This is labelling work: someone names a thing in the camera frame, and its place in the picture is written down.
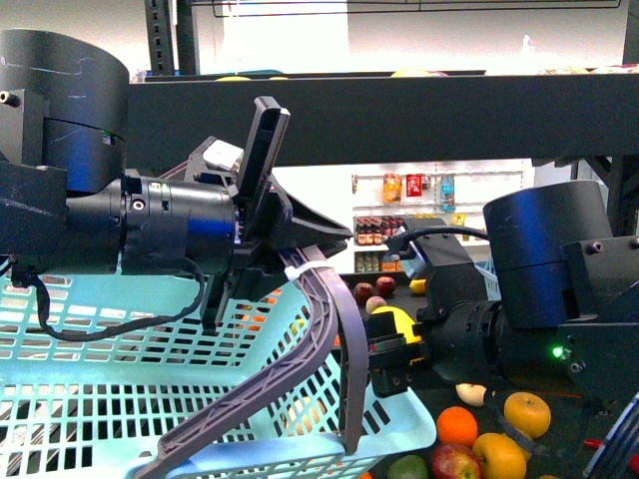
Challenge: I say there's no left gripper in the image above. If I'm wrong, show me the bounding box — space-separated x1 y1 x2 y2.
202 96 352 335

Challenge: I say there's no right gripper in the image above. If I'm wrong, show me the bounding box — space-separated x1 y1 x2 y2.
364 313 439 398

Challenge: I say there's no yellow lemon large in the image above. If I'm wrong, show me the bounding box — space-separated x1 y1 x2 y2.
371 305 422 344

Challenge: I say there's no grey-brown basket handle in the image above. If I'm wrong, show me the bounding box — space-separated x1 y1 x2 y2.
133 245 368 478

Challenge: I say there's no light teal shopping basket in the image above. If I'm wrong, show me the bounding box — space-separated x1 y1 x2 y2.
1 277 436 478

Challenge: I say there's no black upper shelf beam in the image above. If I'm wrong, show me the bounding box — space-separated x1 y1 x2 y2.
127 74 638 169

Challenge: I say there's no small orange mandarin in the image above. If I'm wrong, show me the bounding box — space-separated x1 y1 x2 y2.
435 406 479 448

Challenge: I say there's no green lime upper middle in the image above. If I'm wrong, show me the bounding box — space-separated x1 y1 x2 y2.
386 455 430 479

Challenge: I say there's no red yellow apple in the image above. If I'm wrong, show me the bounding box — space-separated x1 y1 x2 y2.
430 444 482 479

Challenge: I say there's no small blue basket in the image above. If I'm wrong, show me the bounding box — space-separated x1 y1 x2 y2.
475 256 501 300

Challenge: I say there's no golden orange persimmon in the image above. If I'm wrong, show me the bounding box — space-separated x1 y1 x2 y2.
503 391 552 439

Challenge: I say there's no yellow orange apple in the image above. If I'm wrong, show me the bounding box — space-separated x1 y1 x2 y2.
472 433 527 479

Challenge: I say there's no black fruit display tray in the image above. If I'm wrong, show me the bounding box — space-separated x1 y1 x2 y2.
369 383 594 478

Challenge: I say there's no red chili pepper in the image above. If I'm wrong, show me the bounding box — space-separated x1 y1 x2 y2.
583 439 639 475

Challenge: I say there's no white cable tie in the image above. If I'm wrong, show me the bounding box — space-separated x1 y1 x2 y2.
284 260 330 281

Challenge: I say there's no white grocery wall shelf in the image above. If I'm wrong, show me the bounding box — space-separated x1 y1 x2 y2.
345 159 534 273

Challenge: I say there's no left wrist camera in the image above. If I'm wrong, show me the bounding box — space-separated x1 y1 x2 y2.
185 136 244 185

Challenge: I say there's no black shelf upright post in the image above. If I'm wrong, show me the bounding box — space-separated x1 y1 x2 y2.
144 0 175 77

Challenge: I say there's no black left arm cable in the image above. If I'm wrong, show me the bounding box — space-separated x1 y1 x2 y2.
9 256 207 343

